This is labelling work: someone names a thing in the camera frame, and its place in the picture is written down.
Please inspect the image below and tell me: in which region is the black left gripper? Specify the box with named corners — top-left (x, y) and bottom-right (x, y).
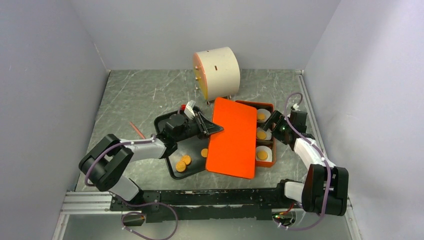
top-left (175, 112), bottom-right (224, 143)

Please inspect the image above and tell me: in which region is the orange shell cookie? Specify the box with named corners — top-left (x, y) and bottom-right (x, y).
top-left (257, 113), bottom-right (266, 121)

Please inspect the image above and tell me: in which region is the black baking tray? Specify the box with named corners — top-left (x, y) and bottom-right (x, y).
top-left (153, 105), bottom-right (213, 180)

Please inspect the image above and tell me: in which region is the orange cookie box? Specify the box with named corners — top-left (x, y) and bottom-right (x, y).
top-left (236, 100), bottom-right (277, 168)

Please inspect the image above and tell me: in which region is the orange tray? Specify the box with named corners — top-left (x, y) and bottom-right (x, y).
top-left (205, 97), bottom-right (257, 179)

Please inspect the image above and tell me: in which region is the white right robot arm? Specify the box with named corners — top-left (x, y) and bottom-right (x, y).
top-left (260, 110), bottom-right (349, 216)

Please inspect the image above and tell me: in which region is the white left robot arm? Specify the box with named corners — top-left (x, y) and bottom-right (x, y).
top-left (78, 111), bottom-right (224, 210)

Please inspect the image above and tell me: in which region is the white paper cup back right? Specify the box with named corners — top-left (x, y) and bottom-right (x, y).
top-left (256, 108), bottom-right (271, 123)

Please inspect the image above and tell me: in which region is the white paper cup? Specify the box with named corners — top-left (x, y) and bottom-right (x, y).
top-left (256, 127), bottom-right (272, 141)
top-left (255, 145), bottom-right (273, 163)
top-left (256, 108), bottom-right (271, 123)

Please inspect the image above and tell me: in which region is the white paper cup middle right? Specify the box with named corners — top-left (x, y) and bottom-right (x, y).
top-left (256, 127), bottom-right (272, 141)

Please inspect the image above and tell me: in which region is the plain orange round cookie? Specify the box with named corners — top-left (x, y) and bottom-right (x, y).
top-left (200, 148), bottom-right (208, 158)

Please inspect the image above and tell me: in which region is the white paper cup front right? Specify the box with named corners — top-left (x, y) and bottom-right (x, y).
top-left (255, 145), bottom-right (273, 163)

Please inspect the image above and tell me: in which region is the round orange cookie front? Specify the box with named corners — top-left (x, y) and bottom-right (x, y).
top-left (175, 160), bottom-right (187, 173)

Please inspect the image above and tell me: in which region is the round cream toy oven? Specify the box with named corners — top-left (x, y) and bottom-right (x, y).
top-left (192, 47), bottom-right (241, 104)

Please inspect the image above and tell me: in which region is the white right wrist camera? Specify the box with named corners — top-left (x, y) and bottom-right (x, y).
top-left (290, 103), bottom-right (300, 112)

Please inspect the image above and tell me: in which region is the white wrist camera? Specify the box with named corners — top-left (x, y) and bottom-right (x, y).
top-left (290, 103), bottom-right (300, 112)
top-left (180, 100), bottom-right (196, 120)

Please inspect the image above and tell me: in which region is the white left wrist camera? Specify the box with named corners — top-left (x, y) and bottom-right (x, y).
top-left (180, 100), bottom-right (196, 120)

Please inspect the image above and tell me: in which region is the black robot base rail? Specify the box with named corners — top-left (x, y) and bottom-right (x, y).
top-left (109, 185), bottom-right (299, 223)

